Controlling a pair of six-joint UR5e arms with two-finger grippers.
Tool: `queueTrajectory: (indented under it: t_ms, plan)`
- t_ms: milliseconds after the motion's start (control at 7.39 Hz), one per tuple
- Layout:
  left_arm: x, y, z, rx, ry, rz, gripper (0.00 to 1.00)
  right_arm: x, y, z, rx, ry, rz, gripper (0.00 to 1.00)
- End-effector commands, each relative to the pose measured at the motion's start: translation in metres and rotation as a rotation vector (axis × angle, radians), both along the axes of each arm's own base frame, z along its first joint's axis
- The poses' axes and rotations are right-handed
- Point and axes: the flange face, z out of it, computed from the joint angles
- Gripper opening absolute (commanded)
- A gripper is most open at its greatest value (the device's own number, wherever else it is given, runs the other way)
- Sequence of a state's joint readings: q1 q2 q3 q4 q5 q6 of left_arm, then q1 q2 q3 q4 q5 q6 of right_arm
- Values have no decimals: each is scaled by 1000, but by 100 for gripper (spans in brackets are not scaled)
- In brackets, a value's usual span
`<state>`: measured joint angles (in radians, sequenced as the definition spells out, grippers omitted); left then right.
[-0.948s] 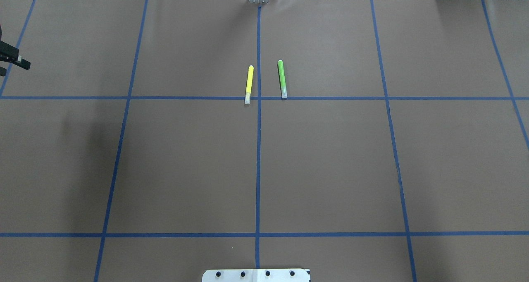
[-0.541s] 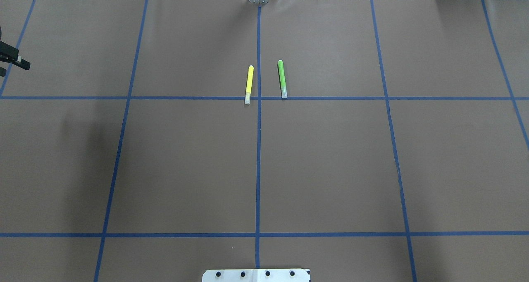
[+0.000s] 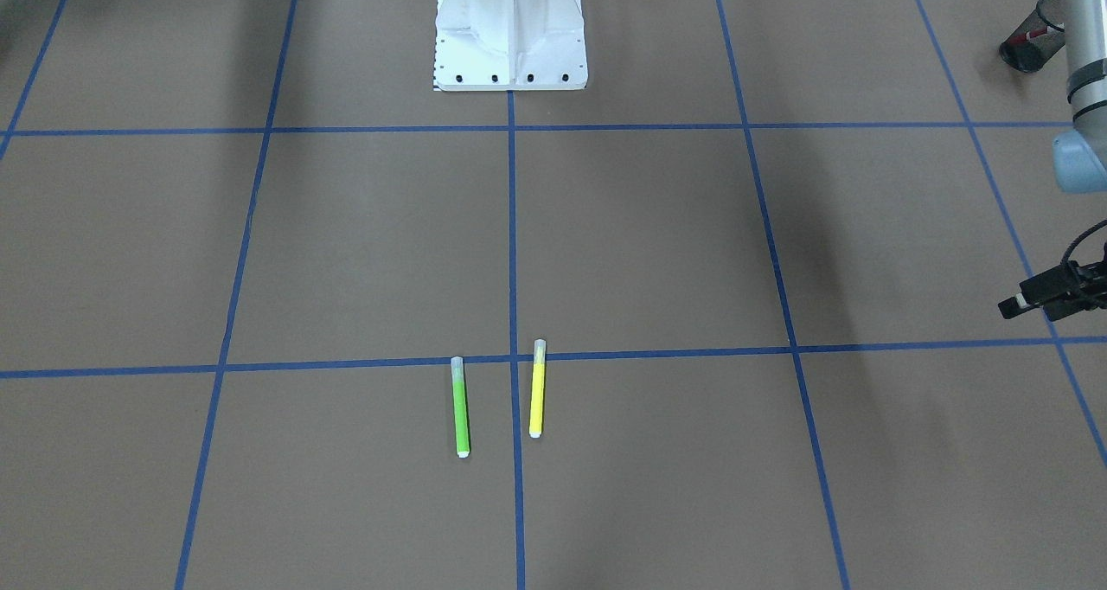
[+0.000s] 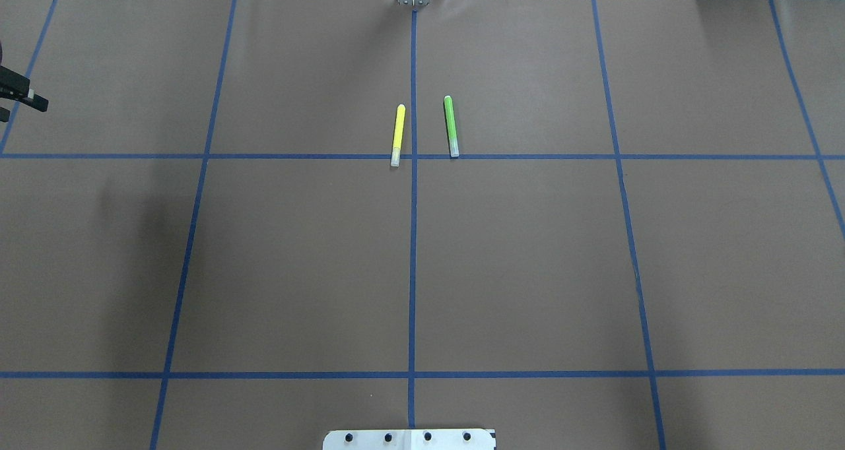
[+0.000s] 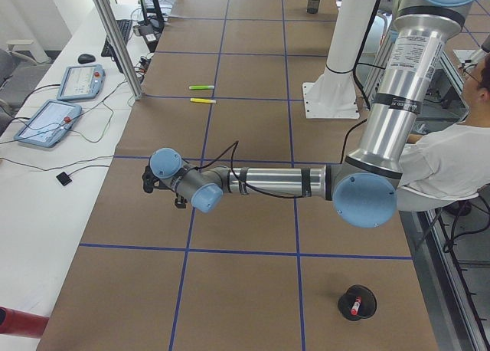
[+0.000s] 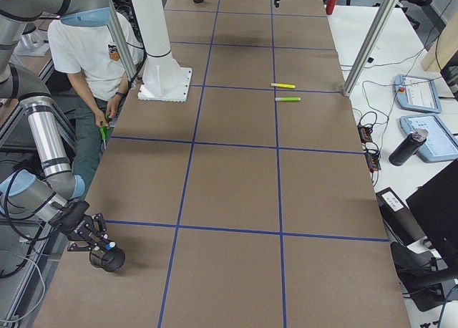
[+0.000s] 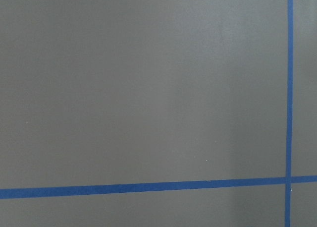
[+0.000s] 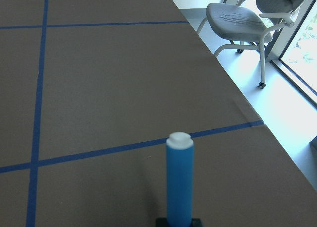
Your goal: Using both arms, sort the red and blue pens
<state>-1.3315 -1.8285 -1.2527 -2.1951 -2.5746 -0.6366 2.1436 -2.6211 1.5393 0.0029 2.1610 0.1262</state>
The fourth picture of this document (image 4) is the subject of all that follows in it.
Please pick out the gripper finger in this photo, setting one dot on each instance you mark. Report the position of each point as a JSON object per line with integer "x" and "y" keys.
{"x": 16, "y": 87}

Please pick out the yellow highlighter marker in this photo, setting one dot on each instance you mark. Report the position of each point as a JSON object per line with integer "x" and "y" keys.
{"x": 397, "y": 137}

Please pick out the green highlighter marker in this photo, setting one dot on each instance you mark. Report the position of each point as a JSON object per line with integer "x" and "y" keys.
{"x": 451, "y": 126}

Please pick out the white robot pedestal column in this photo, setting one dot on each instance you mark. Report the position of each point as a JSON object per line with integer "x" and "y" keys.
{"x": 439, "y": 438}

